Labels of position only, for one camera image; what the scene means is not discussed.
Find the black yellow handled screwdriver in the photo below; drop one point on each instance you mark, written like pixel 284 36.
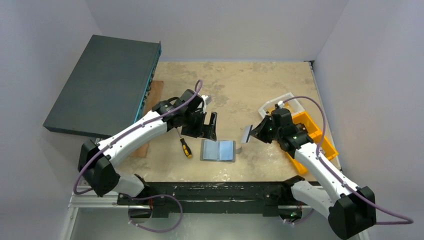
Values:
pixel 186 149

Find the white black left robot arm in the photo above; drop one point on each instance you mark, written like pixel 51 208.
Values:
pixel 98 161

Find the dark grey network switch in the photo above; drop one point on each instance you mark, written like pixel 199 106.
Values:
pixel 107 90

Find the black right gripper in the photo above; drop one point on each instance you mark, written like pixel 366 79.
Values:
pixel 260 129

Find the grey card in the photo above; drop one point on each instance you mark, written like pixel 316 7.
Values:
pixel 245 138

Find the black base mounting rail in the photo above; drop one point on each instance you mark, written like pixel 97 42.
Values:
pixel 267 198

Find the wooden board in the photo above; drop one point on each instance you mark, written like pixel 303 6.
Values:
pixel 155 93

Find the aluminium frame profile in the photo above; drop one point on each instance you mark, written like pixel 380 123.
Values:
pixel 90 200

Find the yellow plastic bin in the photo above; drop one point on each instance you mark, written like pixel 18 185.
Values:
pixel 327 148

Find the white plastic bin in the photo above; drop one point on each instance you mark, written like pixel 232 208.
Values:
pixel 283 101

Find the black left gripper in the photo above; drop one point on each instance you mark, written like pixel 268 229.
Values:
pixel 200 126

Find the grey leather card holder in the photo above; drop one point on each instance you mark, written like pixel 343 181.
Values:
pixel 219 151

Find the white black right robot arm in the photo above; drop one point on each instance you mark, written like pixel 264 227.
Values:
pixel 340 200

